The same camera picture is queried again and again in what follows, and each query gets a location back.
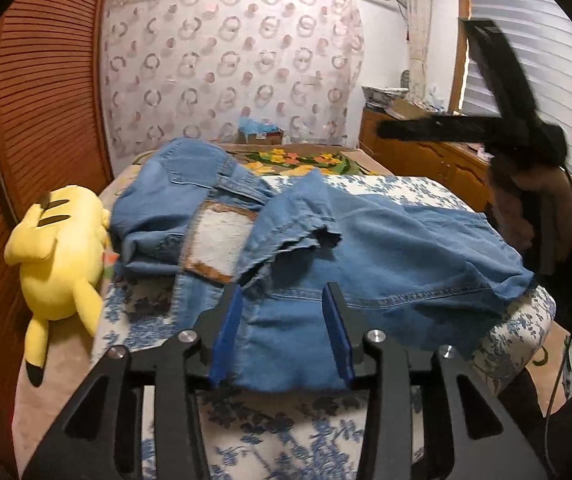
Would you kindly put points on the beige tied curtain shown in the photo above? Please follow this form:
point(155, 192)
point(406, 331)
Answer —
point(416, 25)

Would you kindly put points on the blue denim pants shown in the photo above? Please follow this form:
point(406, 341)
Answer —
point(396, 260)

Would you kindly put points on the colourful flower blanket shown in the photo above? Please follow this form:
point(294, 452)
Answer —
point(296, 159)

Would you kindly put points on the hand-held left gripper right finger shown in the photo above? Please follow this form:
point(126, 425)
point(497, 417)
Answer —
point(341, 340)

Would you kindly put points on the cardboard box with blue cloth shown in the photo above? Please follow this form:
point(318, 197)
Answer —
point(261, 132)

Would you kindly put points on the bed with beige sheet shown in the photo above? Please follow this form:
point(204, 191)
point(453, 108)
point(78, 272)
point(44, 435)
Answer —
point(51, 410)

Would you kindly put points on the yellow plush toy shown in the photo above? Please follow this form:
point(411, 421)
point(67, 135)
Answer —
point(61, 265)

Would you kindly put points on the wooden louvred wardrobe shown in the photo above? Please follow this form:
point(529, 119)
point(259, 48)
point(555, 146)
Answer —
point(36, 110)

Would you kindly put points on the flat cardboard box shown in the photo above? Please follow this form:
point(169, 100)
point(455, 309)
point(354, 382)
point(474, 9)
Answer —
point(408, 109)

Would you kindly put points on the folded blue jeans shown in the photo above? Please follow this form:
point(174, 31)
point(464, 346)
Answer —
point(161, 210)

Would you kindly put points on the person's right hand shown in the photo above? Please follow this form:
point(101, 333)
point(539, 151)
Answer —
point(508, 210)

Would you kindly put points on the wooden sideboard cabinet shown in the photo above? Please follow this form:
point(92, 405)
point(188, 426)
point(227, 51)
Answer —
point(426, 160)

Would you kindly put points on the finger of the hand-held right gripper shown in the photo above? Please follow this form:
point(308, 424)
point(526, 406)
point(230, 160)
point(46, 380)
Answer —
point(501, 70)
point(431, 129)

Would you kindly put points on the grey striped window blind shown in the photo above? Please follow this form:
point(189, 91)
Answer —
point(541, 55)

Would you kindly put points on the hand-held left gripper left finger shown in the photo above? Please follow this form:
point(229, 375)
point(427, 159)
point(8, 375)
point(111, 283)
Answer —
point(228, 335)

